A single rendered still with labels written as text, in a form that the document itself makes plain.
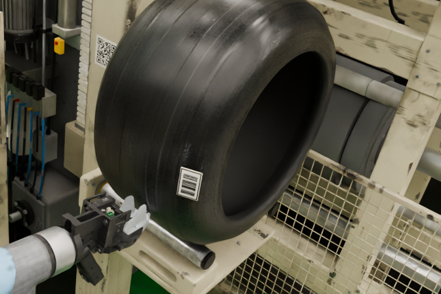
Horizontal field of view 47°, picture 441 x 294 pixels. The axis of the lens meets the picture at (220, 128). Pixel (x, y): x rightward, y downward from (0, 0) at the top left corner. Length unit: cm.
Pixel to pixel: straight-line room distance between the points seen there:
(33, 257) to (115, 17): 60
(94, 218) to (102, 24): 52
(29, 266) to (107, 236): 15
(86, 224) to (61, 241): 5
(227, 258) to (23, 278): 62
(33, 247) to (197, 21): 47
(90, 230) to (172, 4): 44
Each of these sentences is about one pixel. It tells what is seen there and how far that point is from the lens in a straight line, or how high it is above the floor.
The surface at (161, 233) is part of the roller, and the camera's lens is 120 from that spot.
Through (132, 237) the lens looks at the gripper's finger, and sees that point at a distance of 98.
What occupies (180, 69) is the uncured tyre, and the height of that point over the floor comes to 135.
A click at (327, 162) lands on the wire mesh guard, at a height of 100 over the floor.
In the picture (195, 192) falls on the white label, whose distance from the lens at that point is 91.
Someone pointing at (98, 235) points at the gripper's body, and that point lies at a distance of 94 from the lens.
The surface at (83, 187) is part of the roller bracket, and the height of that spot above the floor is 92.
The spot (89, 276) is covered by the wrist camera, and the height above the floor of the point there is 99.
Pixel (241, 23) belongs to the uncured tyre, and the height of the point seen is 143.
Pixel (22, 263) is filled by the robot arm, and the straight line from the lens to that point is 83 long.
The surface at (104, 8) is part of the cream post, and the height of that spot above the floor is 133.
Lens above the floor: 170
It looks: 29 degrees down
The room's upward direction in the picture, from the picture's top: 12 degrees clockwise
